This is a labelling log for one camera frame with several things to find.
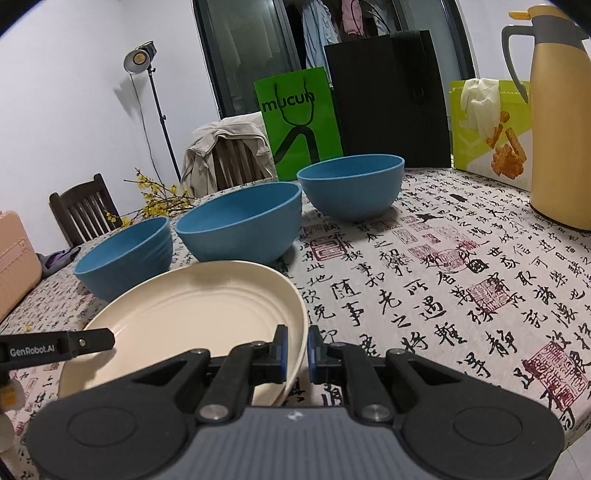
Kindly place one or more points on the blue bowl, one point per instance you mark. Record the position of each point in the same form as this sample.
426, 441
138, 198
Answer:
122, 267
351, 191
240, 230

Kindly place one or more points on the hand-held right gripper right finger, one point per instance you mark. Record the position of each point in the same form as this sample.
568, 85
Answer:
311, 357

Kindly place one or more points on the black framed glass door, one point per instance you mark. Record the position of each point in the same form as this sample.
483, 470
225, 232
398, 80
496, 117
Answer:
249, 46

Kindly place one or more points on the wooden chair with jacket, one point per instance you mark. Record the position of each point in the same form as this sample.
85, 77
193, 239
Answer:
235, 161

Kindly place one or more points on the green paper bag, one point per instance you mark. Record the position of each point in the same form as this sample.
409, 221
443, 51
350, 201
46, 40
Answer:
281, 138

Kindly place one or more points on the cream plate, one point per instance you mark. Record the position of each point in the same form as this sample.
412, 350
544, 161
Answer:
194, 304

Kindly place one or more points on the black paper bag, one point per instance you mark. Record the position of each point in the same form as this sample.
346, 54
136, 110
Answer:
392, 101

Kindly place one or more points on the yellow-green printed bag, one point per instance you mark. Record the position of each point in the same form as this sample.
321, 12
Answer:
471, 147

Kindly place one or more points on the yellow flower branch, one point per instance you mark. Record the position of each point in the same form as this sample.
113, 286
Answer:
157, 198

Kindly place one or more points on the hanging pink garment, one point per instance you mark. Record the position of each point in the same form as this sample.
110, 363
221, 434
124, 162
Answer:
351, 16

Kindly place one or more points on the studio light on stand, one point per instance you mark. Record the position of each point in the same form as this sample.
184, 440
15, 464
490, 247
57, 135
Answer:
136, 57

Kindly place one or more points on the grey purple cloth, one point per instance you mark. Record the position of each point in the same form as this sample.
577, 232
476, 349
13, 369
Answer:
57, 261

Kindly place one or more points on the calligraphy printed tablecloth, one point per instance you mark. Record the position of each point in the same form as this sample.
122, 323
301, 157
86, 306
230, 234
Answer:
438, 277

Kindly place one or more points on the dark wooden chair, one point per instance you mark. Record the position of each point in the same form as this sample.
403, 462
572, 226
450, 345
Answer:
85, 207

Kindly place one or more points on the pink hard case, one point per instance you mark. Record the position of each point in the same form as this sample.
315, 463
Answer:
16, 267

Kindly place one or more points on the beige jacket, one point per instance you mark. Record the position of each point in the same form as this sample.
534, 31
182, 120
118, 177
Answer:
198, 152

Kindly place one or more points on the hanging blue shirt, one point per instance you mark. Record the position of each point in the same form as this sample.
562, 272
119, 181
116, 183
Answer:
318, 32

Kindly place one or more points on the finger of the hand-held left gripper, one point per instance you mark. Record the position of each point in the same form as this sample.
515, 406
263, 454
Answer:
87, 343

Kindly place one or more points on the gold thermos jug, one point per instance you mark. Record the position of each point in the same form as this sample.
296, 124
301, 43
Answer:
561, 138

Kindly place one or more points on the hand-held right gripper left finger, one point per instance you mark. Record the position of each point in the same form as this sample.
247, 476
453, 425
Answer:
284, 357

